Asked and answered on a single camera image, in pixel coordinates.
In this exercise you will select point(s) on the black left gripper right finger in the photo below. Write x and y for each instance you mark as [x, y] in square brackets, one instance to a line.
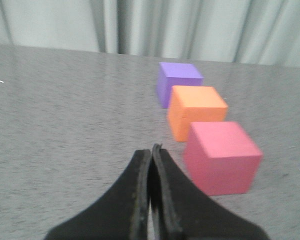
[181, 211]

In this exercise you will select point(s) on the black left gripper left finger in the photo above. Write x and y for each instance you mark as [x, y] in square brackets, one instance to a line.
[121, 213]

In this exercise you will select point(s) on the orange foam cube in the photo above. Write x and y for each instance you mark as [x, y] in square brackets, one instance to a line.
[193, 104]

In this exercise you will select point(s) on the red foam cube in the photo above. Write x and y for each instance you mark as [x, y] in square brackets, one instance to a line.
[221, 158]

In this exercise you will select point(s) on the purple foam cube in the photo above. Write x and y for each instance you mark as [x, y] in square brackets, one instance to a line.
[175, 74]

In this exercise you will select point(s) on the grey-green curtain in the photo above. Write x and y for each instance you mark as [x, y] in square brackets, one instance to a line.
[265, 32]

